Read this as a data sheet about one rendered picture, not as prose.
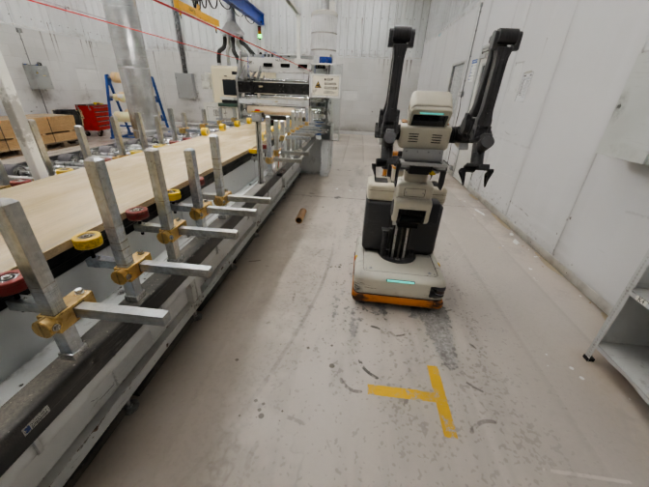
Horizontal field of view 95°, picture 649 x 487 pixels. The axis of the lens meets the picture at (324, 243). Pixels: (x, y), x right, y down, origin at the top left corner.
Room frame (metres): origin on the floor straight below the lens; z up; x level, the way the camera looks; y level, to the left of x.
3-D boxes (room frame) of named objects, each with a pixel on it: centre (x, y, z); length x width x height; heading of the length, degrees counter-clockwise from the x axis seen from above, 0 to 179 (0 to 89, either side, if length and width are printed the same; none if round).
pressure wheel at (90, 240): (0.87, 0.79, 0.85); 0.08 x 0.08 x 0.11
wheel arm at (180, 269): (0.86, 0.59, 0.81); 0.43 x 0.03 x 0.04; 85
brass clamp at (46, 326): (0.60, 0.67, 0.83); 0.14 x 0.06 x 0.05; 175
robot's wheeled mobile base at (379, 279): (2.00, -0.55, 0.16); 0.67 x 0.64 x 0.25; 174
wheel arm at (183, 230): (1.11, 0.57, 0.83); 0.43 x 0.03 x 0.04; 85
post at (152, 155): (1.07, 0.62, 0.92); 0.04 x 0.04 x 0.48; 85
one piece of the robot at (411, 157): (1.71, -0.52, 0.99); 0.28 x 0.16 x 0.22; 84
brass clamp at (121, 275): (0.84, 0.64, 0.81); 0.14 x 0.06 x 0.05; 175
